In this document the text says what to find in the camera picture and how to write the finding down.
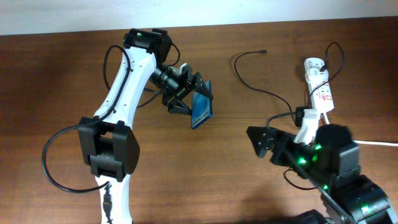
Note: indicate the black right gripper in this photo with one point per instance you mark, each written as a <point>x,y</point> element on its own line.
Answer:
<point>280,135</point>

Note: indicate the blue Galaxy smartphone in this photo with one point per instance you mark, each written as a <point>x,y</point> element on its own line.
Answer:
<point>202,109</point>

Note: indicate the white power strip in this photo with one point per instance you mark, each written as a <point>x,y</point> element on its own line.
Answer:
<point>321,98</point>

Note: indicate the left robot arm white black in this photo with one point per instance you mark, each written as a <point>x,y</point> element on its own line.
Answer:
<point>108,144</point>

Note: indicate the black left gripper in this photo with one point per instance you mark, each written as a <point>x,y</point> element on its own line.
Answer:
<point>188,83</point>

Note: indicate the white USB charger plug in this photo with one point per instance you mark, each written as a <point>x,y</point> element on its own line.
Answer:
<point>315,76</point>

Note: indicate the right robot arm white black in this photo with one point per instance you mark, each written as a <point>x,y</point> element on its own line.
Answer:
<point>331,163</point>

